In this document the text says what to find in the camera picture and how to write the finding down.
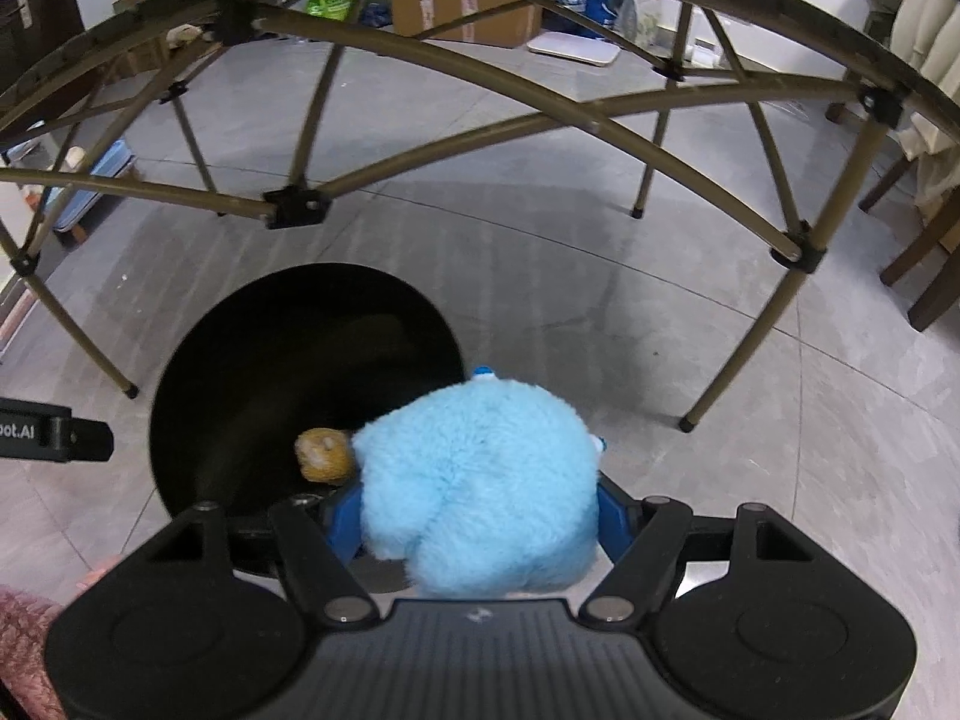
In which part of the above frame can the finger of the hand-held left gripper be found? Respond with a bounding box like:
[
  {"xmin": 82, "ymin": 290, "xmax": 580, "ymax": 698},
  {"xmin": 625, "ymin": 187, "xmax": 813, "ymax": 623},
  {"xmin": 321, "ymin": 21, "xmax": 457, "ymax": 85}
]
[{"xmin": 66, "ymin": 420, "xmax": 115, "ymax": 464}]

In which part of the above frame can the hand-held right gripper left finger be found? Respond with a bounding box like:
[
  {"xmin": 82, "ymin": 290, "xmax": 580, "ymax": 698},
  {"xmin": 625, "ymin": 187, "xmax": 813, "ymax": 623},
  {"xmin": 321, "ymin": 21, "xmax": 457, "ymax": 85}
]
[{"xmin": 150, "ymin": 484, "xmax": 376, "ymax": 625}]

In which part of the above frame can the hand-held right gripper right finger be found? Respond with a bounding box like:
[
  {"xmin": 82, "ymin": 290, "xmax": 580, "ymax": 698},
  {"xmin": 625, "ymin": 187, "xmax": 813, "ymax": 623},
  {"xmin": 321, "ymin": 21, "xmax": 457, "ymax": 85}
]
[{"xmin": 583, "ymin": 476, "xmax": 815, "ymax": 625}]

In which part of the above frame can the yellow and white plush toy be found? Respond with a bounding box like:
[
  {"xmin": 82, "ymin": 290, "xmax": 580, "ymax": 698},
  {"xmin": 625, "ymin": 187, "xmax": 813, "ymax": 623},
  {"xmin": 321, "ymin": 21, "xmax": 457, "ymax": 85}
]
[{"xmin": 295, "ymin": 427, "xmax": 359, "ymax": 483}]

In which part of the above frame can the light blue plush toy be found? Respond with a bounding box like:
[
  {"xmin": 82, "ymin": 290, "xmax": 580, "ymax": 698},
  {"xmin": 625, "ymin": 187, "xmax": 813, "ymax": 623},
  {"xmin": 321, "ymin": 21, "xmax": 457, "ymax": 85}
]
[{"xmin": 351, "ymin": 366, "xmax": 607, "ymax": 592}]

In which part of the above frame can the black trash bin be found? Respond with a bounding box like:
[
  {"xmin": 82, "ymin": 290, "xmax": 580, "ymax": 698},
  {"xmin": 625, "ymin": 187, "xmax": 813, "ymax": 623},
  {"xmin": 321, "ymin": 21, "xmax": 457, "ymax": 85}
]
[{"xmin": 148, "ymin": 262, "xmax": 466, "ymax": 578}]

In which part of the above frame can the pink fuzzy clothing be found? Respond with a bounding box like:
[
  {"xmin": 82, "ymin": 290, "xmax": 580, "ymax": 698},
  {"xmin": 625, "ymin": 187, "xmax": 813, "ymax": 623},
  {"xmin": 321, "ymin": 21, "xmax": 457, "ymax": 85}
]
[{"xmin": 0, "ymin": 585, "xmax": 70, "ymax": 720}]

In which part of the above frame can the blue plastic tray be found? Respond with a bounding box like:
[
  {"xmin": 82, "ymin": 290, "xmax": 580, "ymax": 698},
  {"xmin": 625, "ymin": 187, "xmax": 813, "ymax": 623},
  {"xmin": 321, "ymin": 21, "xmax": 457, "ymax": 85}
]
[{"xmin": 52, "ymin": 139, "xmax": 137, "ymax": 235}]

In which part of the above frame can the olive folding table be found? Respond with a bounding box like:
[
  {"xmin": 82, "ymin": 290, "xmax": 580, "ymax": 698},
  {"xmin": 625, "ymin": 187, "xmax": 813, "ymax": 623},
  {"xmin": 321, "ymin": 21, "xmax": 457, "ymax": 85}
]
[{"xmin": 0, "ymin": 0, "xmax": 960, "ymax": 433}]

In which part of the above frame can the dark wooden chair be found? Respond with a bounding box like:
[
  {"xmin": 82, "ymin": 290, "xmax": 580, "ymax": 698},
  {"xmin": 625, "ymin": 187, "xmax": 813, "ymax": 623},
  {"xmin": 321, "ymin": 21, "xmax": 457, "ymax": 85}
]
[{"xmin": 825, "ymin": 101, "xmax": 960, "ymax": 332}]

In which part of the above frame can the dark brown door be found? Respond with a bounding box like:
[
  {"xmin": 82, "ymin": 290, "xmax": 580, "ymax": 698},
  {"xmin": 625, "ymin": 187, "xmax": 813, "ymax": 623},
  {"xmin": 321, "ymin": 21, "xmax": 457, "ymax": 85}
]
[{"xmin": 0, "ymin": 0, "xmax": 83, "ymax": 77}]

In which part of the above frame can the white floor scale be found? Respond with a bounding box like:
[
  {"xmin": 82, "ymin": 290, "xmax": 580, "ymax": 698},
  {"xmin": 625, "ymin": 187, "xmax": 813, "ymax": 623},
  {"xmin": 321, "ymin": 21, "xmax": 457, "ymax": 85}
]
[{"xmin": 527, "ymin": 34, "xmax": 623, "ymax": 69}]

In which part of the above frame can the blue and white bag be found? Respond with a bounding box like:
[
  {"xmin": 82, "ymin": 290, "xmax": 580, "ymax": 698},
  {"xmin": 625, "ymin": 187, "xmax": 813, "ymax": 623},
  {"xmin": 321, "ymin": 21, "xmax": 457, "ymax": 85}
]
[{"xmin": 547, "ymin": 0, "xmax": 635, "ymax": 25}]

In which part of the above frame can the cardboard box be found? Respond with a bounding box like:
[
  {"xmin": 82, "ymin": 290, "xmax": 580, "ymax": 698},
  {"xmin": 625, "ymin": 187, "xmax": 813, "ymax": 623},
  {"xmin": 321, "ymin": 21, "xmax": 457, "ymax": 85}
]
[{"xmin": 390, "ymin": 0, "xmax": 545, "ymax": 47}]

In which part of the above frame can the beige coat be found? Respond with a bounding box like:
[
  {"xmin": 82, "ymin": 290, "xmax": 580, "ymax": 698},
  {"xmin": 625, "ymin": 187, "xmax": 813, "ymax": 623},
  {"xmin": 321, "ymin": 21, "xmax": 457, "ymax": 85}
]
[{"xmin": 896, "ymin": 0, "xmax": 960, "ymax": 218}]

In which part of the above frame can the dark wooden stand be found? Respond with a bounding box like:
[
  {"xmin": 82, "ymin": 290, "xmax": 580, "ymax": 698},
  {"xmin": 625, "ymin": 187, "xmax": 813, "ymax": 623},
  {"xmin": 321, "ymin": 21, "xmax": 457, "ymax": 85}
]
[{"xmin": 862, "ymin": 0, "xmax": 913, "ymax": 40}]

